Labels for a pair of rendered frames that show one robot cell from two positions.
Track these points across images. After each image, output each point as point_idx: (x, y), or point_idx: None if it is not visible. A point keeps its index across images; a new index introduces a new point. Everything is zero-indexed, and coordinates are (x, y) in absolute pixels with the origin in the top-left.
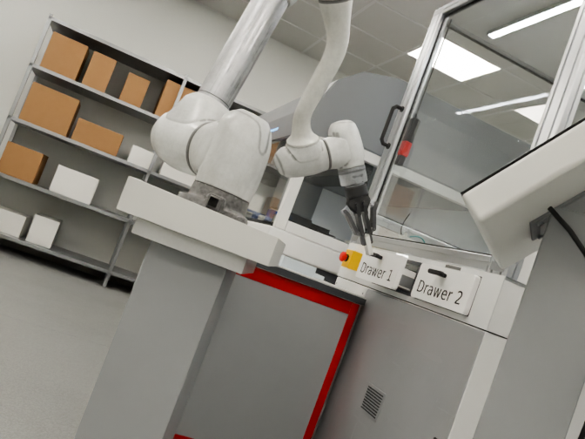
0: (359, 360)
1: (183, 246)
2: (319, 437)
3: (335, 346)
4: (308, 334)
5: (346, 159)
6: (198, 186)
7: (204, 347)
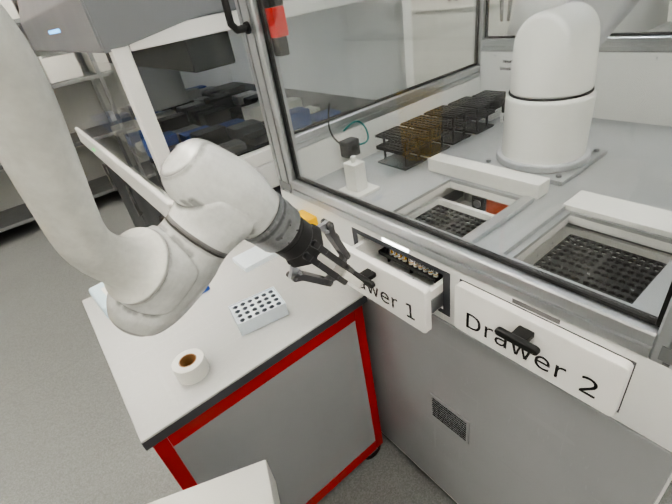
0: (397, 357)
1: None
2: (384, 407)
3: (359, 352)
4: (328, 373)
5: (246, 230)
6: None
7: None
